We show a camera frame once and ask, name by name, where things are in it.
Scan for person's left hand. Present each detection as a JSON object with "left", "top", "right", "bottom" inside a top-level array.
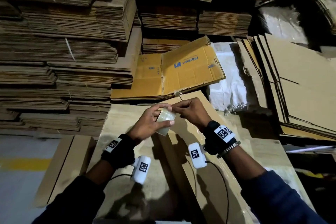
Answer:
[{"left": 126, "top": 102, "right": 174, "bottom": 142}]

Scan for person's right hand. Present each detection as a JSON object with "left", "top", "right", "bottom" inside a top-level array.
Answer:
[{"left": 171, "top": 97, "right": 213, "bottom": 131}]

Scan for clear tape roll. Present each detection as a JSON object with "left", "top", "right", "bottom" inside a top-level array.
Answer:
[{"left": 155, "top": 107, "right": 176, "bottom": 137}]

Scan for brown cardboard box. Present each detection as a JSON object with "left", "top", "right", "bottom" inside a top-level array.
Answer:
[
  {"left": 157, "top": 91, "right": 254, "bottom": 224},
  {"left": 33, "top": 134, "right": 97, "bottom": 209}
]

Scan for person's right forearm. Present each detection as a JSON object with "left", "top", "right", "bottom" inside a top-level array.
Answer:
[{"left": 223, "top": 148, "right": 329, "bottom": 224}]

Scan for person's left forearm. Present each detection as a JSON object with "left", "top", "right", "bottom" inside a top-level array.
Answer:
[{"left": 31, "top": 158, "right": 116, "bottom": 224}]

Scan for pile of brown cartons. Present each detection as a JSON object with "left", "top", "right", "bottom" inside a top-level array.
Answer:
[{"left": 236, "top": 33, "right": 336, "bottom": 141}]

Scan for stacks of flat cardboard bundles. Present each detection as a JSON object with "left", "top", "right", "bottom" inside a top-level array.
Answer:
[{"left": 0, "top": 0, "right": 282, "bottom": 137}]

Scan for plywood work board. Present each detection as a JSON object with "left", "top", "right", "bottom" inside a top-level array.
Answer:
[{"left": 86, "top": 103, "right": 316, "bottom": 224}]

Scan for yellow carton with blue print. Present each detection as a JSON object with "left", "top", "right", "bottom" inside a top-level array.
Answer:
[{"left": 160, "top": 36, "right": 226, "bottom": 98}]

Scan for white plastic sack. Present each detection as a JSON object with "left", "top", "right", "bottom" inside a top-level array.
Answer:
[{"left": 207, "top": 42, "right": 254, "bottom": 113}]

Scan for clear plastic sheet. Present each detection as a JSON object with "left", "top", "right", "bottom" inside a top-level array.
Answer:
[{"left": 260, "top": 6, "right": 308, "bottom": 47}]

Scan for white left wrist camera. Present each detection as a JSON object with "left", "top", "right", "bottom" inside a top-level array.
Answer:
[{"left": 130, "top": 155, "right": 152, "bottom": 185}]

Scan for silver bracelet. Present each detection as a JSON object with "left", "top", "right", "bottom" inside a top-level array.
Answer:
[{"left": 218, "top": 141, "right": 242, "bottom": 159}]

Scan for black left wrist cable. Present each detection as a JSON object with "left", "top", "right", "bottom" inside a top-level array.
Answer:
[{"left": 107, "top": 173, "right": 134, "bottom": 182}]

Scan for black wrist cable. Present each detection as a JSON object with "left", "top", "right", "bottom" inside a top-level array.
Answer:
[
  {"left": 107, "top": 173, "right": 134, "bottom": 182},
  {"left": 206, "top": 160, "right": 231, "bottom": 224}
]

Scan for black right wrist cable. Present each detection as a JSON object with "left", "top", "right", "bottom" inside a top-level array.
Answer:
[{"left": 206, "top": 160, "right": 231, "bottom": 224}]

